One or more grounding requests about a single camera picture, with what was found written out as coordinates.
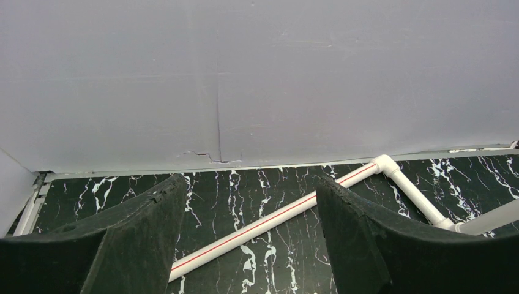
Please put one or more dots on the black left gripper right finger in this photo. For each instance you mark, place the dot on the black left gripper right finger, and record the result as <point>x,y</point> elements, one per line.
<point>375,250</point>

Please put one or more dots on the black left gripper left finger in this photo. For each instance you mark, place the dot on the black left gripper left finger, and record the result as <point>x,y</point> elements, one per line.
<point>128,248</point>

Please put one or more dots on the white PVC pipe frame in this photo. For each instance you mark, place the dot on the white PVC pipe frame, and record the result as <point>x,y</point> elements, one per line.
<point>498,217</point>

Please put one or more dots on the aluminium table frame rail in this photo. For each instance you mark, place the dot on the aluminium table frame rail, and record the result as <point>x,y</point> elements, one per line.
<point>30,213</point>

